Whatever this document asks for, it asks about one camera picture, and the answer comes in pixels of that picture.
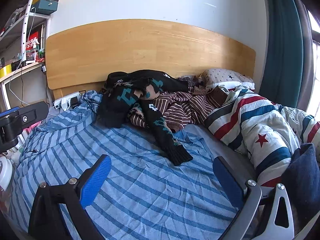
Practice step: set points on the white power strip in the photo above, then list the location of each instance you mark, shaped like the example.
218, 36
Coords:
64, 102

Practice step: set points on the wooden headboard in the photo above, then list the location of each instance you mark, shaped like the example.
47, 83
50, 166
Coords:
81, 58

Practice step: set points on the star striped duvet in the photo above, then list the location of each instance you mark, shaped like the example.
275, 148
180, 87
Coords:
268, 133

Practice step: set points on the white shelf unit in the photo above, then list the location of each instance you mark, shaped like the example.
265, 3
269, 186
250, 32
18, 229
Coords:
27, 82

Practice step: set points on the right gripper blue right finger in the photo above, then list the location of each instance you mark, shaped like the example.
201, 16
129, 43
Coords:
269, 205

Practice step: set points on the black patterned knit sweater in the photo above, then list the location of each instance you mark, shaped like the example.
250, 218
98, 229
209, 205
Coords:
135, 92

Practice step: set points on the teal drawer box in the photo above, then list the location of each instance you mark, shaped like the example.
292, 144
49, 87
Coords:
45, 7

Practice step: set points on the red book on shelf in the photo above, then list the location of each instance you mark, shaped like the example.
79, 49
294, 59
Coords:
32, 47

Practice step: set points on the black power adapter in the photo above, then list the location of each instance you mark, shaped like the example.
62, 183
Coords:
74, 101

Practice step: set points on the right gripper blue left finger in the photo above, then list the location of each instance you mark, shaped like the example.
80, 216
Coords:
46, 219

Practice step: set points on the navy blue cushion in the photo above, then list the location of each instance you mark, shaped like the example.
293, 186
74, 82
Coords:
301, 179

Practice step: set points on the teal curtain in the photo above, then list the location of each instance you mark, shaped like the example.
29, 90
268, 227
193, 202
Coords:
284, 62

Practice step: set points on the white round stool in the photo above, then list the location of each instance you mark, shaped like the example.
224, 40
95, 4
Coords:
6, 173

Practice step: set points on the brown striped garment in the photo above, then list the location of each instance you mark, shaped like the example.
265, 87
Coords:
180, 109

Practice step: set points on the blue striped bed sheet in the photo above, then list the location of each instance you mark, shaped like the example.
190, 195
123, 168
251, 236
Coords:
144, 196

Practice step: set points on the dotted star pillow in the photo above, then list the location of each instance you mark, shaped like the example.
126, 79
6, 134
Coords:
229, 79

